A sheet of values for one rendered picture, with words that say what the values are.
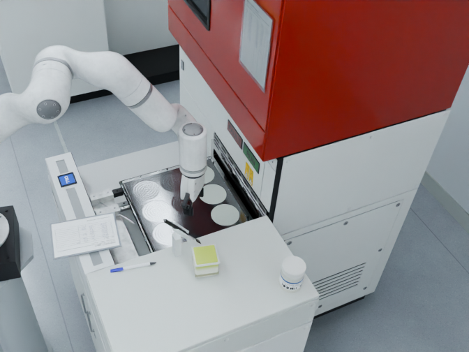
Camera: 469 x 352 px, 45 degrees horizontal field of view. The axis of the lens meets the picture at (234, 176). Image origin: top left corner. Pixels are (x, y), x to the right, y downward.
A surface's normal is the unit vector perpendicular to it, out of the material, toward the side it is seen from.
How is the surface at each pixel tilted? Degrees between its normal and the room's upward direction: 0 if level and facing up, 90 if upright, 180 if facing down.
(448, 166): 90
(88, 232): 0
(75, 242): 0
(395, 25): 90
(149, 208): 0
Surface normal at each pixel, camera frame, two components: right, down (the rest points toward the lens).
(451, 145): -0.90, 0.26
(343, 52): 0.43, 0.66
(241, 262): 0.06, -0.70
